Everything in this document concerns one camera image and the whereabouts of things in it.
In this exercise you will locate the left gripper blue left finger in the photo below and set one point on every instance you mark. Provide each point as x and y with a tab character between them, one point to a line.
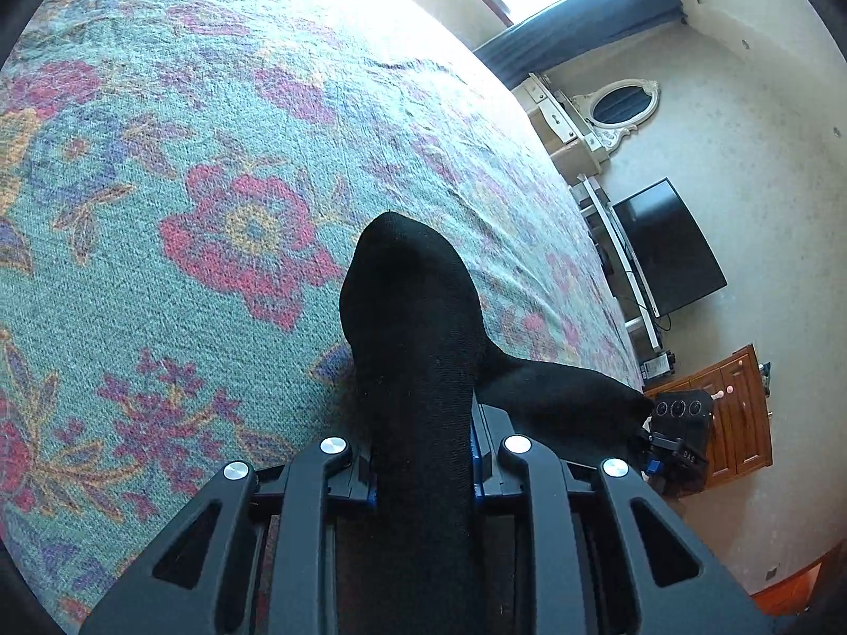
354	486

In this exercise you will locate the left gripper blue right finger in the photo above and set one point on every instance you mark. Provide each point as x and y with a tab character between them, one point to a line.
497	454

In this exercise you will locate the black pants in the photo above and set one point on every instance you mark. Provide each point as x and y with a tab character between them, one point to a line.
412	317

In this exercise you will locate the brown wooden cabinet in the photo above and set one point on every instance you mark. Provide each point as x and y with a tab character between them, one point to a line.
740	437

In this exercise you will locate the white tv stand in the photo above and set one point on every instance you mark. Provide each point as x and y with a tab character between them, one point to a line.
599	214

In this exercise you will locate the black television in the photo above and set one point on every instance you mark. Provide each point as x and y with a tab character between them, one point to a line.
670	249

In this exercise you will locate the cream dressing table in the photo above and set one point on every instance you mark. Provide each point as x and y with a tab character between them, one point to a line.
573	146

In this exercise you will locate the oval white framed mirror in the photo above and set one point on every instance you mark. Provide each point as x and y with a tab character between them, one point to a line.
618	109

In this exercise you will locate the floral bedspread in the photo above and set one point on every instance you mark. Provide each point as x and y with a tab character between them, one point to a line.
183	186

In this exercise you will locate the dark blue curtain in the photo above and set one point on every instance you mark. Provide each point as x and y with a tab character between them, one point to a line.
568	29

